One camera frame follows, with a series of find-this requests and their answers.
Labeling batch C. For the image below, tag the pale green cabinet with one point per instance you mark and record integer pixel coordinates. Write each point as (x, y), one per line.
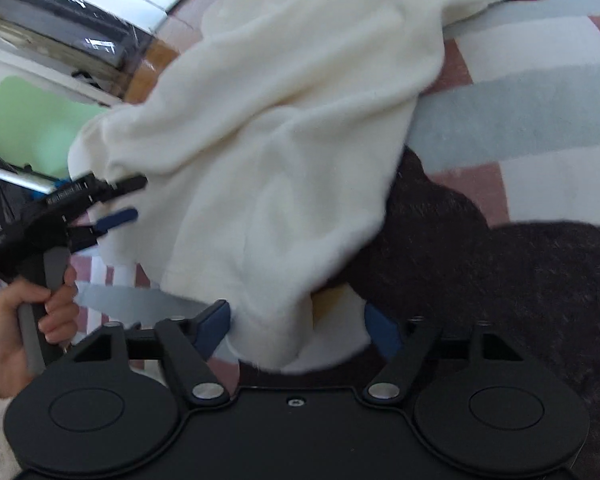
(25, 120)

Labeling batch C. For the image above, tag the white fleece garment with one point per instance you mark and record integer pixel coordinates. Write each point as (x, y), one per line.
(280, 135)

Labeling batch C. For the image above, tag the person's left hand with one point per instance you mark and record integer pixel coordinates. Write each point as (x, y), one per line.
(55, 320)

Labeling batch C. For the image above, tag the silver metal rod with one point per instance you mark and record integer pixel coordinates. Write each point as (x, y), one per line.
(10, 174)

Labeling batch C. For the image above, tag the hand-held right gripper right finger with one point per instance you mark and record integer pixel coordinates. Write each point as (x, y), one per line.
(384, 335)

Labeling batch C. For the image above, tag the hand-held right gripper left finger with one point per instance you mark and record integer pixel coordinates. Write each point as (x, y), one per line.
(214, 327)

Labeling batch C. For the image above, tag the pink grey checkered blanket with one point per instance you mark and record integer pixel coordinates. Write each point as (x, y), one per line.
(530, 110)

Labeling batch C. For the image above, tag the dark fuzzy cloth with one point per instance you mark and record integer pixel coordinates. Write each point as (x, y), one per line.
(480, 285)

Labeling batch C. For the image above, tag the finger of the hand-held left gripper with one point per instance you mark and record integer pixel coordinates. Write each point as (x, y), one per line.
(117, 218)
(125, 184)

